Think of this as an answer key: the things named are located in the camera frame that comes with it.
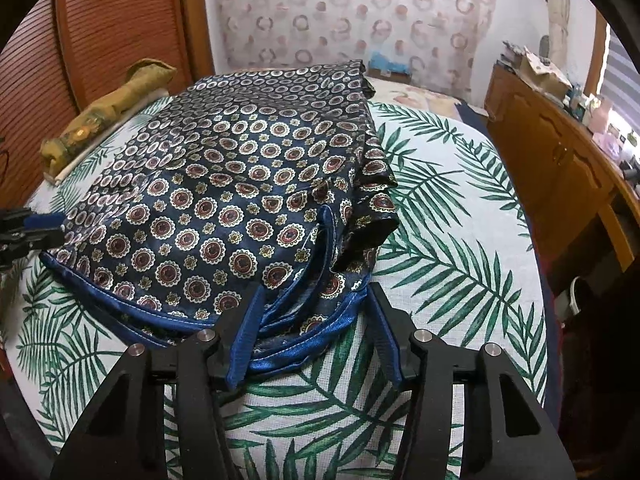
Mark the striped window blind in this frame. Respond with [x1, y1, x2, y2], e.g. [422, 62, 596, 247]
[600, 25, 640, 113]

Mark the box with blue cloth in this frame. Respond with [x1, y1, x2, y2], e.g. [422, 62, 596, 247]
[369, 51, 417, 80]

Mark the gold patterned cloth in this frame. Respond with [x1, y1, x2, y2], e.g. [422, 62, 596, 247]
[40, 59, 178, 182]

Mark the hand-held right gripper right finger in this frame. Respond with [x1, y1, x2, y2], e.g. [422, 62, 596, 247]
[367, 282, 577, 480]

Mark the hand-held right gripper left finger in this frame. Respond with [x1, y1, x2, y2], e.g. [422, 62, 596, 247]
[50, 285, 266, 480]

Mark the wooden slatted closet door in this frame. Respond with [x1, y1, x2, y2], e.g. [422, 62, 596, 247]
[0, 0, 215, 211]

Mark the circle print curtain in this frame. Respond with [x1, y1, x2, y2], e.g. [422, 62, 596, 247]
[212, 0, 497, 97]

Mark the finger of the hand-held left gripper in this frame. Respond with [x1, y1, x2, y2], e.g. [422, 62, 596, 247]
[0, 207, 67, 271]

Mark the white slipper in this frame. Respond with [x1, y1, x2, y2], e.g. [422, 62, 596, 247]
[556, 276, 597, 317]

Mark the open cardboard box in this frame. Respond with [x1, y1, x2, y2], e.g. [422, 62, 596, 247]
[515, 46, 574, 100]

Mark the navy patterned satin shirt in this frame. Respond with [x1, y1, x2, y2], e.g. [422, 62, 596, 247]
[39, 60, 401, 374]

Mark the palm leaf bed sheet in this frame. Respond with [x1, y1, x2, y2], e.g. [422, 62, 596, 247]
[0, 95, 551, 480]

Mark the beige tied curtain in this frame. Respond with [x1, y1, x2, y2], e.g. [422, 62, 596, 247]
[542, 0, 574, 54]

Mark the navy blue blanket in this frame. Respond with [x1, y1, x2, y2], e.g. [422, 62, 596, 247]
[456, 99, 553, 411]

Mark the wooden cabinet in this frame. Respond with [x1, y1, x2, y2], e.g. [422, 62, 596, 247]
[484, 60, 640, 272]

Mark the floral bed sheet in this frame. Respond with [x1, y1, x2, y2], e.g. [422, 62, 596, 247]
[365, 76, 463, 118]

